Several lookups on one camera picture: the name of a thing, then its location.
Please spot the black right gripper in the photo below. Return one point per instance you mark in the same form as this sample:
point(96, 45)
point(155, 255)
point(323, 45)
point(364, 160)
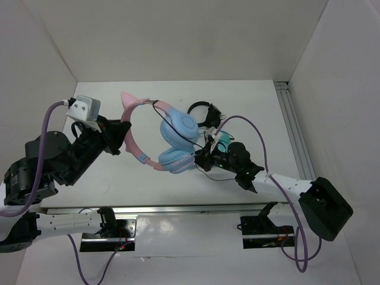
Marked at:
point(203, 158)

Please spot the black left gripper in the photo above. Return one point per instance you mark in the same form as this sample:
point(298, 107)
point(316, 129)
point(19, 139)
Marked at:
point(114, 132)

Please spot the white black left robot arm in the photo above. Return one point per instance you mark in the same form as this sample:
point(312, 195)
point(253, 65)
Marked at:
point(64, 163)

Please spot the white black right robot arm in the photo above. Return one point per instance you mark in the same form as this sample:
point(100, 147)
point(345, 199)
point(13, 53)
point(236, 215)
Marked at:
point(325, 209)

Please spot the teal white cat-ear headphones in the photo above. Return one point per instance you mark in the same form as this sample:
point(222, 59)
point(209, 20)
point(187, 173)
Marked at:
point(225, 140)

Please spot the black headphones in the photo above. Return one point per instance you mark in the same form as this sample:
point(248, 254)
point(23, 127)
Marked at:
point(213, 117)

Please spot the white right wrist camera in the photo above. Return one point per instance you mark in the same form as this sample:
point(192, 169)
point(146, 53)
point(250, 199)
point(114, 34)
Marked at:
point(212, 137)

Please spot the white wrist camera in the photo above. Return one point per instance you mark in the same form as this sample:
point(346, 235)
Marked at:
point(85, 110)
point(212, 137)

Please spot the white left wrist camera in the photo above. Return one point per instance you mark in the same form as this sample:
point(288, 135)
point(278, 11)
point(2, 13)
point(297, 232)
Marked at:
point(85, 110)

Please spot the aluminium table edge rail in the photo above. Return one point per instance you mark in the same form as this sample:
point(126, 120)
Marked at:
point(173, 209)

